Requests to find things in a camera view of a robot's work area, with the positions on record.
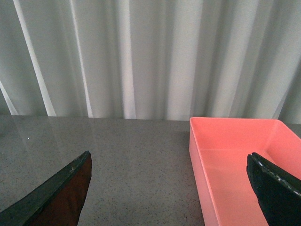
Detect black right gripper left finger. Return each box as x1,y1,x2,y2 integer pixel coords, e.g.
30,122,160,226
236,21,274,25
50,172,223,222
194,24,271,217
0,151,92,226

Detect white pleated curtain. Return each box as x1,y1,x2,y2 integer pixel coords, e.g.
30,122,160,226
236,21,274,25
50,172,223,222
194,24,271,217
0,0,301,123

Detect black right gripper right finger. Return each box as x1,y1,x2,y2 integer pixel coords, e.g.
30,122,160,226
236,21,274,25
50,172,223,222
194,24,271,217
246,153,301,226

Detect pink plastic bin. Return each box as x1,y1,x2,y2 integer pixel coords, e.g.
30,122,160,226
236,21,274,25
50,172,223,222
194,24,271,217
189,117,301,226

